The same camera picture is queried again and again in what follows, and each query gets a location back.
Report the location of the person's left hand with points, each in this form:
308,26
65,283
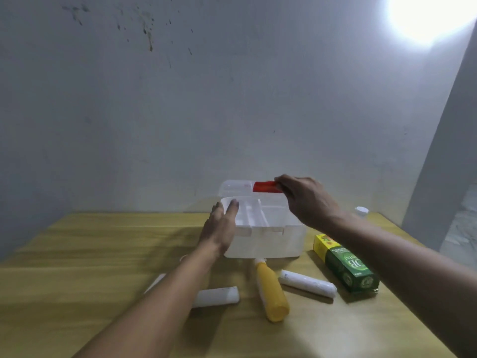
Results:
216,231

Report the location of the person's left forearm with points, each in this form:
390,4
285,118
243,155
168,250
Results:
160,305

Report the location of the bright white lamp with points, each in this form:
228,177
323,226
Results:
428,14

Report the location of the person's right thumb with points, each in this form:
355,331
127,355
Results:
287,193

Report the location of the white bandage roll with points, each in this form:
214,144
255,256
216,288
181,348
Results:
218,296
155,283
307,284

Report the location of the green and yellow carton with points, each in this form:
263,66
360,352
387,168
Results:
346,266

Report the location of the yellow bottle with white cap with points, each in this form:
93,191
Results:
272,294

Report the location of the person's left thumb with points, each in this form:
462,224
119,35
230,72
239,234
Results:
232,210

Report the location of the person's right hand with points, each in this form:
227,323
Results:
311,201

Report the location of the person's right forearm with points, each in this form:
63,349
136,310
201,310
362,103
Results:
406,272

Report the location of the white plastic storage box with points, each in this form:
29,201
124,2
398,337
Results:
268,234

